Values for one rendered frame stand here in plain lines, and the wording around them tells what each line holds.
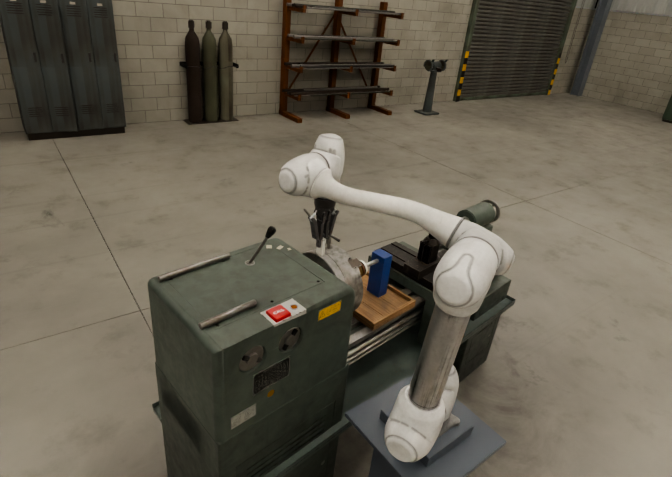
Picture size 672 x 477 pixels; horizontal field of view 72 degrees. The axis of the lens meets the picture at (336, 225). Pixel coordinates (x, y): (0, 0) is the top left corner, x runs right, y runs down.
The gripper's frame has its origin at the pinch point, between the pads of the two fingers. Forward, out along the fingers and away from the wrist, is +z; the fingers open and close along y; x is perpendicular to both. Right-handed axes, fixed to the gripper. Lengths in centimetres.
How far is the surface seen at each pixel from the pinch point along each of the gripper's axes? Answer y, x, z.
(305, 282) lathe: -7.6, -1.4, 12.1
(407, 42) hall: 755, 570, 3
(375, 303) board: 45, 6, 49
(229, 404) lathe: -47, -14, 35
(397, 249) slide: 83, 25, 41
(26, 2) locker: 53, 612, -36
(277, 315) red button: -28.0, -11.9, 10.9
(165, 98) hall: 233, 641, 100
